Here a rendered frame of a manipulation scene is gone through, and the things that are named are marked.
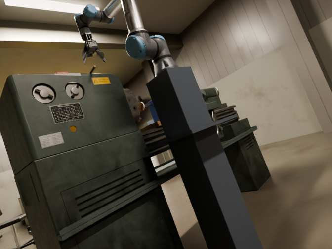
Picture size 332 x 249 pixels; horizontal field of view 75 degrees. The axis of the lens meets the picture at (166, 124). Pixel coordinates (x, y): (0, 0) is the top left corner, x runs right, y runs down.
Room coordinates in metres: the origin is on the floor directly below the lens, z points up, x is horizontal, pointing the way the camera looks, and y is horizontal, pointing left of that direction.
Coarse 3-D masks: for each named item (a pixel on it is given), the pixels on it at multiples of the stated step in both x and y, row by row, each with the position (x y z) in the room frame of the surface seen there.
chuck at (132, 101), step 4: (124, 92) 1.48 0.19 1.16; (128, 92) 1.50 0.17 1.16; (132, 92) 1.52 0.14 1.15; (128, 96) 1.47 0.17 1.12; (132, 96) 1.49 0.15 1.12; (128, 100) 1.45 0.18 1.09; (132, 100) 1.48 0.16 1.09; (136, 100) 1.50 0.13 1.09; (132, 104) 1.47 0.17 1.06; (136, 104) 1.49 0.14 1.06; (132, 108) 1.47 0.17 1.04; (136, 108) 1.50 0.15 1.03; (132, 112) 1.47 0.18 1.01; (136, 112) 1.50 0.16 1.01; (136, 116) 1.51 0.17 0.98; (136, 120) 1.53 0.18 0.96; (136, 124) 1.58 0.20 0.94
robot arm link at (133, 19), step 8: (128, 0) 1.08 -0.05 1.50; (136, 0) 1.10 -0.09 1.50; (128, 8) 1.08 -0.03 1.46; (136, 8) 1.09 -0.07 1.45; (128, 16) 1.09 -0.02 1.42; (136, 16) 1.09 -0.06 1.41; (128, 24) 1.10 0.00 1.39; (136, 24) 1.09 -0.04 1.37; (136, 32) 1.08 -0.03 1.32; (144, 32) 1.09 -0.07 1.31; (128, 40) 1.09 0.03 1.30; (136, 40) 1.06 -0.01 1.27; (144, 40) 1.09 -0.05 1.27; (152, 40) 1.14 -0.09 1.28; (128, 48) 1.11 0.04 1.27; (136, 48) 1.08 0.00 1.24; (144, 48) 1.09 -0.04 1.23; (152, 48) 1.13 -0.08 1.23; (136, 56) 1.10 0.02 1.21; (144, 56) 1.12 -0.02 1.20; (152, 56) 1.17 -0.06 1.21
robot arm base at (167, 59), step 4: (164, 56) 1.19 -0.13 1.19; (168, 56) 1.20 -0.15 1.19; (156, 60) 1.20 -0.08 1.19; (160, 60) 1.19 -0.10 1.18; (164, 60) 1.19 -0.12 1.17; (168, 60) 1.19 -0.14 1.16; (172, 60) 1.21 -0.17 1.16; (156, 64) 1.21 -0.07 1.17; (160, 64) 1.19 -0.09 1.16; (164, 64) 1.19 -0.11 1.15; (168, 64) 1.18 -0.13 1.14; (172, 64) 1.19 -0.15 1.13; (176, 64) 1.22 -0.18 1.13; (156, 68) 1.20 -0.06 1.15; (160, 68) 1.18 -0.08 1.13; (164, 68) 1.17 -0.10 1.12; (156, 72) 1.20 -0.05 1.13; (160, 72) 1.18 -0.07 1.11
